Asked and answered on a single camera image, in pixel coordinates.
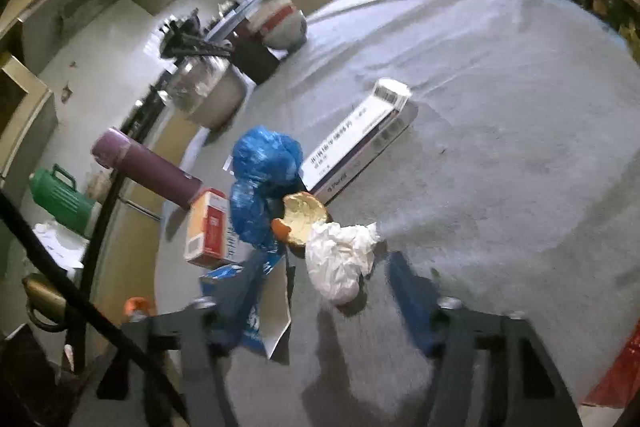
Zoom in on blue plastic bag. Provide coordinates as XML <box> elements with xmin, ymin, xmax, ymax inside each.
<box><xmin>229</xmin><ymin>126</ymin><xmax>304</xmax><ymax>254</ymax></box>

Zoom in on orange white medicine box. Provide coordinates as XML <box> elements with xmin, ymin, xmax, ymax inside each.
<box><xmin>183</xmin><ymin>188</ymin><xmax>252</xmax><ymax>269</ymax></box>

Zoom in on grey tablecloth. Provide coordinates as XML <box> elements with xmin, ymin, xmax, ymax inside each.
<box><xmin>182</xmin><ymin>0</ymin><xmax>639</xmax><ymax>401</ymax></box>

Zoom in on green thermos jug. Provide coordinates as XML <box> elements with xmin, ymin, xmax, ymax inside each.
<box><xmin>29</xmin><ymin>164</ymin><xmax>102</xmax><ymax>239</ymax></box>

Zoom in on small blue silver box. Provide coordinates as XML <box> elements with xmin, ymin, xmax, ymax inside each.
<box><xmin>199</xmin><ymin>250</ymin><xmax>293</xmax><ymax>360</ymax></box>

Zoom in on red plastic basket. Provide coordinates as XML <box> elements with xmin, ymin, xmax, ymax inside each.
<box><xmin>582</xmin><ymin>325</ymin><xmax>640</xmax><ymax>409</ymax></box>

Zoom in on black chopstick cup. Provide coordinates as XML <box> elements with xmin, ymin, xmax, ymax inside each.
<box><xmin>231</xmin><ymin>36</ymin><xmax>280</xmax><ymax>86</ymax></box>

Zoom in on long white medicine box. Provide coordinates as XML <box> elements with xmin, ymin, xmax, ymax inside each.
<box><xmin>299</xmin><ymin>78</ymin><xmax>418</xmax><ymax>204</ymax></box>

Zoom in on stacked red white bowls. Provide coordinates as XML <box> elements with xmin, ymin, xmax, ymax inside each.
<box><xmin>246</xmin><ymin>0</ymin><xmax>307</xmax><ymax>52</ymax></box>

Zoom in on red plastic bag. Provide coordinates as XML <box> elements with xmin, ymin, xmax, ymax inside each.
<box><xmin>124</xmin><ymin>297</ymin><xmax>153</xmax><ymax>323</ymax></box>

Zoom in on maroon thermos bottle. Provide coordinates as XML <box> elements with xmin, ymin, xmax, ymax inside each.
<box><xmin>91</xmin><ymin>128</ymin><xmax>202</xmax><ymax>209</ymax></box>

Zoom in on orange peel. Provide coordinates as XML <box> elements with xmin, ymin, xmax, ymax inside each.
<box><xmin>271</xmin><ymin>192</ymin><xmax>329</xmax><ymax>247</ymax></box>

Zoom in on steel basin with bag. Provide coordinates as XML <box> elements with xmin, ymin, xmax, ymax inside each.
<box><xmin>166</xmin><ymin>56</ymin><xmax>247</xmax><ymax>130</ymax></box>

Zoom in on range hood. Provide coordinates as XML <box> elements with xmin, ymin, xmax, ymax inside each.
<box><xmin>17</xmin><ymin>0</ymin><xmax>115</xmax><ymax>72</ymax></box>

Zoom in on white tissue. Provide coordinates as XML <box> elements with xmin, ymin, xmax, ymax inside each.
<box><xmin>305</xmin><ymin>222</ymin><xmax>382</xmax><ymax>306</ymax></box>

